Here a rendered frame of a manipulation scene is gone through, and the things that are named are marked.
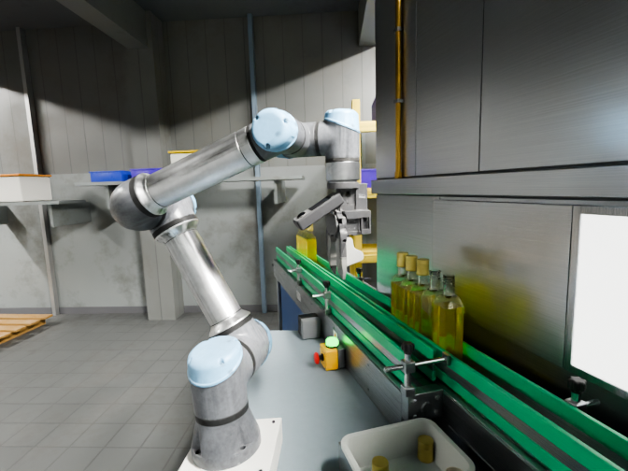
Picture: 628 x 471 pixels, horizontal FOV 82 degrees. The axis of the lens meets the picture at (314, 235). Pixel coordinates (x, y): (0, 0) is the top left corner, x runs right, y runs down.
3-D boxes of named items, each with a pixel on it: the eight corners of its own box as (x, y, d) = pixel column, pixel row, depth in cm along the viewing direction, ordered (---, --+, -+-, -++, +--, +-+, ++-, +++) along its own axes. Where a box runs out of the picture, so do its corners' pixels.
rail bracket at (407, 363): (450, 389, 87) (452, 338, 85) (387, 402, 82) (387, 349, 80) (443, 382, 90) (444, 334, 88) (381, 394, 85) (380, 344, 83)
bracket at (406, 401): (444, 418, 87) (445, 390, 86) (409, 425, 84) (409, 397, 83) (435, 408, 90) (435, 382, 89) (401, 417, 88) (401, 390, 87)
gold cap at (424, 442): (434, 453, 82) (434, 435, 81) (433, 464, 78) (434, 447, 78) (418, 449, 83) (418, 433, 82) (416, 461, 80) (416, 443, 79)
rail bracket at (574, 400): (606, 447, 68) (610, 379, 66) (577, 455, 66) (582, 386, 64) (584, 433, 71) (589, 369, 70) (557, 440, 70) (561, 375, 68)
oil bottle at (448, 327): (463, 377, 93) (465, 295, 90) (444, 380, 91) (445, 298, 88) (449, 366, 98) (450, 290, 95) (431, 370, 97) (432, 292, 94)
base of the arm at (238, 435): (181, 474, 74) (174, 429, 73) (204, 427, 89) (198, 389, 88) (255, 467, 74) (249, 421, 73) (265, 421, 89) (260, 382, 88)
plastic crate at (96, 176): (135, 181, 363) (134, 171, 362) (122, 181, 342) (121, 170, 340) (104, 182, 365) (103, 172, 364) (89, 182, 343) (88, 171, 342)
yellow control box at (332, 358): (345, 369, 124) (345, 349, 123) (324, 373, 122) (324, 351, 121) (338, 360, 131) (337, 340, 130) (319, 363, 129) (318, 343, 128)
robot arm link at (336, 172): (332, 162, 76) (320, 164, 83) (332, 183, 76) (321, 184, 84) (364, 161, 78) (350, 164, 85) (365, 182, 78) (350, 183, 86)
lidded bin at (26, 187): (55, 200, 381) (52, 175, 378) (23, 202, 342) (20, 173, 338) (12, 201, 384) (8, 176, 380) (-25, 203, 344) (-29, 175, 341)
